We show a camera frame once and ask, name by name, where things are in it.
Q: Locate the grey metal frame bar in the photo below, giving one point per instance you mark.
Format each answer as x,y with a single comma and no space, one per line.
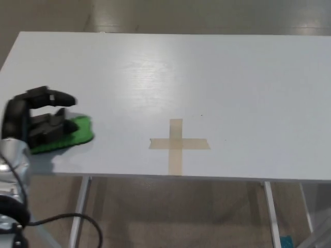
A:
320,237
45,235

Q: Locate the white metal table leg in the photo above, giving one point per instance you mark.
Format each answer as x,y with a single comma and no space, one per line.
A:
272,214
306,206
78,211

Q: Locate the green whiteboard eraser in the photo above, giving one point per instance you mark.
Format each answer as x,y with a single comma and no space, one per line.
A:
81,129

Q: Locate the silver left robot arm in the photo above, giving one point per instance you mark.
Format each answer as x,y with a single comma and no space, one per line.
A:
13,155

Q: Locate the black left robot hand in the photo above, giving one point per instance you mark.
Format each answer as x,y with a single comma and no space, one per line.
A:
14,116

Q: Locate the teal patterned floor object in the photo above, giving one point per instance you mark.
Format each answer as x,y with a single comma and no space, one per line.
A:
286,242

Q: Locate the long beige masking tape strip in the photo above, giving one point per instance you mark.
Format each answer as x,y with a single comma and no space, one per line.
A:
175,162

